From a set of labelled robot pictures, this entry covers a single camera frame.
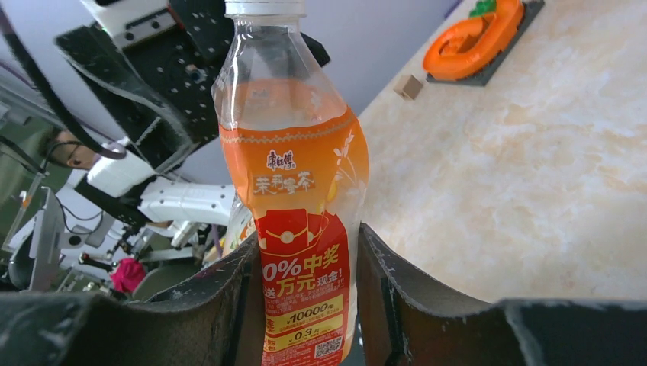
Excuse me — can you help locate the orange ring toy on plate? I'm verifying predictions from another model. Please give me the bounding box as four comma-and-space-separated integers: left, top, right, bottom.
422, 0, 545, 87

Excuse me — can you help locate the small wooden cube left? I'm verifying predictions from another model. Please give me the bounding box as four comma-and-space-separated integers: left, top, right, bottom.
393, 74, 423, 101

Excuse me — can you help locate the person with headset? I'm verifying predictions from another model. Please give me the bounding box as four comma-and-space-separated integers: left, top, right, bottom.
38, 127, 100, 171

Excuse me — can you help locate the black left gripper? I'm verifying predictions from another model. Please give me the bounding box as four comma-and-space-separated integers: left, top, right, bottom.
54, 0, 332, 175

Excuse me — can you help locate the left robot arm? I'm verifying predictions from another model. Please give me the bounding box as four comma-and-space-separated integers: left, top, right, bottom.
56, 1, 234, 230

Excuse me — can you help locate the pink cloth object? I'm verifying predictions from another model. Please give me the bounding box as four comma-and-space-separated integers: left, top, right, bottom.
110, 258, 146, 294

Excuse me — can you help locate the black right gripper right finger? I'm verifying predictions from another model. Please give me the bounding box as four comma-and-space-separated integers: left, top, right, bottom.
357, 225, 646, 365

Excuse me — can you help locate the orange tea bottle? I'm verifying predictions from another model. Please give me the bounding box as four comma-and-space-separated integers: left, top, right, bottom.
212, 1, 369, 365

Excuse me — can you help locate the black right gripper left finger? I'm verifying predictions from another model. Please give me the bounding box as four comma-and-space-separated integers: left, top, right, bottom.
1, 236, 259, 365

